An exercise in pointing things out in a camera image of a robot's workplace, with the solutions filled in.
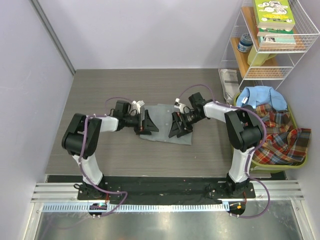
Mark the grey long sleeve shirt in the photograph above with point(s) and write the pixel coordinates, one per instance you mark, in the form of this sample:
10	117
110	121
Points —
161	115

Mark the white wire shelf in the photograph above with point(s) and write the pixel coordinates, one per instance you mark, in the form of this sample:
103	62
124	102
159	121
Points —
286	57

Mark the plaid shirt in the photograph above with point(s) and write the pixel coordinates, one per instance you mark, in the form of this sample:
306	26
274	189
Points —
282	135

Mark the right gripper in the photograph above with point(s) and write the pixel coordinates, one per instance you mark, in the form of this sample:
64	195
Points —
177	128

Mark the yellow green cloth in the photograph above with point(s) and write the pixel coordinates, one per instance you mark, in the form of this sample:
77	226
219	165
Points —
256	59

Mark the green book on top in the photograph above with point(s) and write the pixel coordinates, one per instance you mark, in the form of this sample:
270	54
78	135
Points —
273	14

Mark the lower stacked book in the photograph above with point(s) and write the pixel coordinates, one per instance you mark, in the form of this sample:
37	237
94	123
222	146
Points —
278	37

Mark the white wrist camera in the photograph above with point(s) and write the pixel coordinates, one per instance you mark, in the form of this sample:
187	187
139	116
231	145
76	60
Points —
139	109
180	107

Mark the plastic wrapped paper packet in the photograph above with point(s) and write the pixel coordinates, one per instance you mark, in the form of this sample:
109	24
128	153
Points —
229	83

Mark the green laundry basket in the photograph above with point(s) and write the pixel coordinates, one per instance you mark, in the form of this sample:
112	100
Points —
287	165

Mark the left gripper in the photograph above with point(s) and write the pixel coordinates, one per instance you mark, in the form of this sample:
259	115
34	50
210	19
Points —
144	126

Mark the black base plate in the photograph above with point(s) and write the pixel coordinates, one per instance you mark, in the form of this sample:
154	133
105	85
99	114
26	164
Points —
168	192

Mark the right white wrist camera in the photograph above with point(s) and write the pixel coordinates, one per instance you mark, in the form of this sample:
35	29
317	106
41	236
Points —
180	107

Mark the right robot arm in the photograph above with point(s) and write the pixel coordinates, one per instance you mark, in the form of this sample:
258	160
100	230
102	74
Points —
244	130

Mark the aluminium rail frame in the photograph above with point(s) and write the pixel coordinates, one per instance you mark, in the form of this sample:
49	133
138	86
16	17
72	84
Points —
168	208

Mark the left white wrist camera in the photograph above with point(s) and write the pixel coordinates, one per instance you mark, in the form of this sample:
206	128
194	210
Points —
139	109

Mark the small blue white jar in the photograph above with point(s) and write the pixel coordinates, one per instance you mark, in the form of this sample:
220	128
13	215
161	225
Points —
245	43

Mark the light blue shirt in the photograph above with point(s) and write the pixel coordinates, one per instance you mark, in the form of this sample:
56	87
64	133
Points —
259	95

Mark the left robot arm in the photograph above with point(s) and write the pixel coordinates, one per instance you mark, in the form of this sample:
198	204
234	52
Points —
81	138

